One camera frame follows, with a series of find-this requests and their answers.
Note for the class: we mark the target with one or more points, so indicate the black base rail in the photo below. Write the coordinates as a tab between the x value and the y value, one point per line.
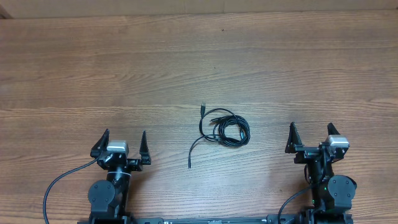
269	219

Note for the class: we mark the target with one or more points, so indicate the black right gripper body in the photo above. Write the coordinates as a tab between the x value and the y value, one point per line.
307	152

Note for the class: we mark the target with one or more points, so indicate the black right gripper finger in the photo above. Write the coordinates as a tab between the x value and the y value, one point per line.
332	130
294	141

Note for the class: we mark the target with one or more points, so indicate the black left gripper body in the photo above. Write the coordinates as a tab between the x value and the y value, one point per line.
132	165

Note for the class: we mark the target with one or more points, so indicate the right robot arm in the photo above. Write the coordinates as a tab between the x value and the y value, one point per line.
332	194

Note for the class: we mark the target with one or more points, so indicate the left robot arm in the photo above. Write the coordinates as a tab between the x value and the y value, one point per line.
108	197

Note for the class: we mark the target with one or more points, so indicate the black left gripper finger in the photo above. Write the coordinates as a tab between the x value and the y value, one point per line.
144	150
102	142

